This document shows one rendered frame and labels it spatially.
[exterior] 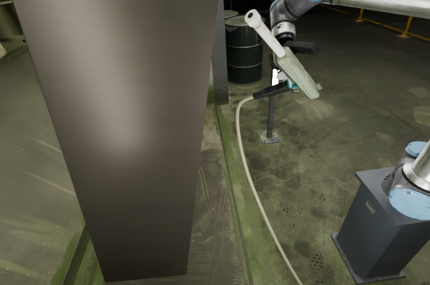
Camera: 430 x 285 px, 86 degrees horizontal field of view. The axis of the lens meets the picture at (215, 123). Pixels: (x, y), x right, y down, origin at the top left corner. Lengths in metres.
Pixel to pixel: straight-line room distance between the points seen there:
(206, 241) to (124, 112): 1.36
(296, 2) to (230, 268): 1.49
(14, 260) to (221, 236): 1.18
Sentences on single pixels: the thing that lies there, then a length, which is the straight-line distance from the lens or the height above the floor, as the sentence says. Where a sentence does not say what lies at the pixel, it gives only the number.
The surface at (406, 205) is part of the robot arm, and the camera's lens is 1.17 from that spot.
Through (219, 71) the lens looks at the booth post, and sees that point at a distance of 2.91.
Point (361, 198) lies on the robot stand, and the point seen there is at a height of 0.53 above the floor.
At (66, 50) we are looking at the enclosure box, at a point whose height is 1.51.
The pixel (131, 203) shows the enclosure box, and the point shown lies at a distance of 0.81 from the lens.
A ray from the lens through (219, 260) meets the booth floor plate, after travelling 1.73.
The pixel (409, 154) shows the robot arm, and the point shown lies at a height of 0.89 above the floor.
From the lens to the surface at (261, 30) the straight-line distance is 0.60.
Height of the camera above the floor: 1.63
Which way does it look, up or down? 36 degrees down
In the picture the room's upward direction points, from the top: 6 degrees counter-clockwise
